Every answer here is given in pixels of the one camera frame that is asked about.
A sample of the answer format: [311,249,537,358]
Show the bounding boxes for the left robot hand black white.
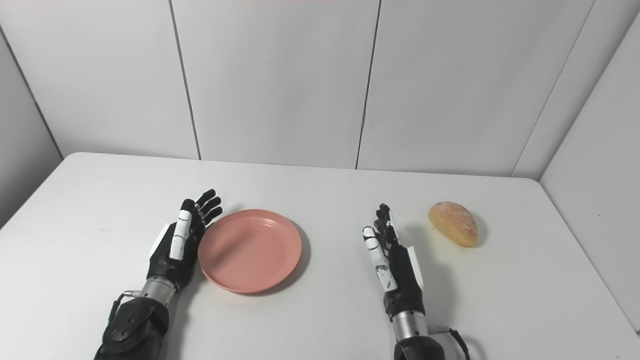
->
[146,188,224,292]

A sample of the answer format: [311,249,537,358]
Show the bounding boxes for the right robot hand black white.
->
[362,202,427,319]

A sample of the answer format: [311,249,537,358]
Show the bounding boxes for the bread roll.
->
[428,201,479,248]

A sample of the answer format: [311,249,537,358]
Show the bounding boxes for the pink plate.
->
[197,209,303,294]

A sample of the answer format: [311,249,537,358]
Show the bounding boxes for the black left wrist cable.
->
[106,289,143,328]

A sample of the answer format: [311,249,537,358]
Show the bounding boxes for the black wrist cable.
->
[106,289,143,328]
[427,326,472,360]

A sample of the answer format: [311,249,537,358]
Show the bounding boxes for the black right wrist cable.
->
[427,326,472,360]

